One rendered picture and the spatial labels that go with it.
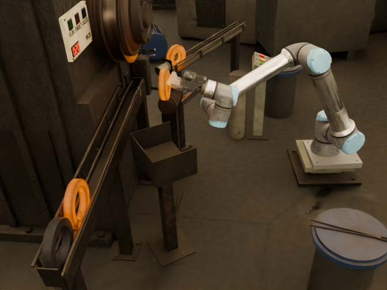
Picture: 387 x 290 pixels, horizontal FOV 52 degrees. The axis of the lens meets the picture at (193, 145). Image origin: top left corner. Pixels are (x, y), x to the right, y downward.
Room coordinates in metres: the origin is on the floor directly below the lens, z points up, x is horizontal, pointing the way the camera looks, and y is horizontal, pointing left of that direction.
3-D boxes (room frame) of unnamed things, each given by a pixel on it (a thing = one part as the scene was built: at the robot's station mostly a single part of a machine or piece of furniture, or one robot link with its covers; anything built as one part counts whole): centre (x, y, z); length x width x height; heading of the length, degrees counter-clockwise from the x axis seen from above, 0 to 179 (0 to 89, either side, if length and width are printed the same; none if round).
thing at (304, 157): (2.12, -0.87, 0.10); 0.32 x 0.32 x 0.04; 88
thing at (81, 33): (1.68, 0.47, 1.15); 0.26 x 0.02 x 0.18; 172
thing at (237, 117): (2.56, -0.34, 0.26); 0.12 x 0.12 x 0.52
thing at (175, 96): (2.31, 0.14, 0.27); 0.22 x 0.13 x 0.53; 172
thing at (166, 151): (1.45, 0.14, 0.36); 0.26 x 0.20 x 0.72; 27
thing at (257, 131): (2.58, -0.50, 0.31); 0.24 x 0.16 x 0.62; 172
